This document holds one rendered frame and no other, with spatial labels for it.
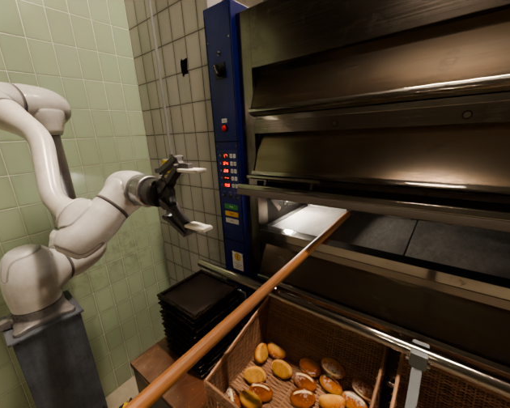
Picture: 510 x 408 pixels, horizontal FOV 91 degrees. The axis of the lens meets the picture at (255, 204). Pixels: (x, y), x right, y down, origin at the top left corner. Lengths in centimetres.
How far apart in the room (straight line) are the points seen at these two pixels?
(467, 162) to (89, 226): 102
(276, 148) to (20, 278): 104
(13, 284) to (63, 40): 116
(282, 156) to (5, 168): 126
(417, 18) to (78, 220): 105
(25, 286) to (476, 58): 151
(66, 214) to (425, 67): 104
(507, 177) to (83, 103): 178
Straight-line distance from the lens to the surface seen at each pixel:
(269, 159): 110
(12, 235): 166
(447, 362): 71
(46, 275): 121
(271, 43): 113
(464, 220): 79
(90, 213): 78
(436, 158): 91
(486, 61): 91
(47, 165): 93
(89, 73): 176
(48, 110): 124
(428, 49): 94
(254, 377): 130
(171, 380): 59
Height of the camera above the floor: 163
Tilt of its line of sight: 16 degrees down
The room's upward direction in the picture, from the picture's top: 3 degrees counter-clockwise
